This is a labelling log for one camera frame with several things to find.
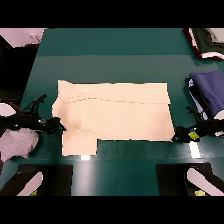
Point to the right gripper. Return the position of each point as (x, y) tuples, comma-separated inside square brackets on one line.
[(182, 134)]

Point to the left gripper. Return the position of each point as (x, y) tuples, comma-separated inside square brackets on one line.
[(55, 125)]

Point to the cream T-shirt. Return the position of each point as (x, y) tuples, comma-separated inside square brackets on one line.
[(123, 113)]

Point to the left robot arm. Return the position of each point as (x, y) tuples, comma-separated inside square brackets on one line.
[(20, 121)]

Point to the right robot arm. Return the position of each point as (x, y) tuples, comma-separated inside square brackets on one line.
[(208, 126)]

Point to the pale grey garment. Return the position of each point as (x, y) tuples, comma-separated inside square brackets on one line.
[(16, 143)]

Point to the navy blue garment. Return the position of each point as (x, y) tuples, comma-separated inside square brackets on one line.
[(208, 91)]

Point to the dark green garment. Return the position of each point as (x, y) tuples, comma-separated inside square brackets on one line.
[(205, 41)]

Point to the white garment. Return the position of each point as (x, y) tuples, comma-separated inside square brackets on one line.
[(217, 33)]

